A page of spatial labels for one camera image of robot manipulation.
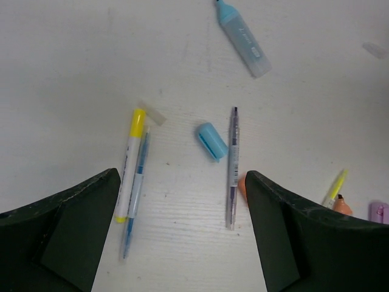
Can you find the light blue highlighter cap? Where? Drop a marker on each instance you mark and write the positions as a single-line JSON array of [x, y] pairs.
[[212, 141]]

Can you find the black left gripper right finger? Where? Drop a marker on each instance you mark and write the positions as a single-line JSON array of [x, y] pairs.
[[304, 246]]

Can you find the yellow capped white marker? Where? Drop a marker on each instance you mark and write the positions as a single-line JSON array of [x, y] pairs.
[[129, 168]]

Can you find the grey gel pen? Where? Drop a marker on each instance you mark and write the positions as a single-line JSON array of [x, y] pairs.
[[233, 169]]

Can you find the light blue highlighter body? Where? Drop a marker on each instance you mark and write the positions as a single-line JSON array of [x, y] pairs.
[[242, 39]]

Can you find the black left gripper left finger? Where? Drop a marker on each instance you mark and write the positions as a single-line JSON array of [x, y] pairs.
[[56, 243]]

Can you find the small clear pen cap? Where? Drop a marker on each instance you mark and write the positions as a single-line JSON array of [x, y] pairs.
[[375, 50]]

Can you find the orange highlighter cap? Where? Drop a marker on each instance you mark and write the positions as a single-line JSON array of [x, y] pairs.
[[242, 186]]

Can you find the orange tipped highlighter body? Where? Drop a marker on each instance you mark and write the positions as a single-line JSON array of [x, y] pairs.
[[341, 207]]

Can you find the pink purple highlighter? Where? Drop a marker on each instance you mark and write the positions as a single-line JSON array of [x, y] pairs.
[[379, 212]]

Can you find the clear marker cap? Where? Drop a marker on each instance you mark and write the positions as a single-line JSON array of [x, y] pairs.
[[153, 113]]

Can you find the thin yellow highlighter pen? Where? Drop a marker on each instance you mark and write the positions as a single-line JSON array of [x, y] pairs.
[[334, 190]]

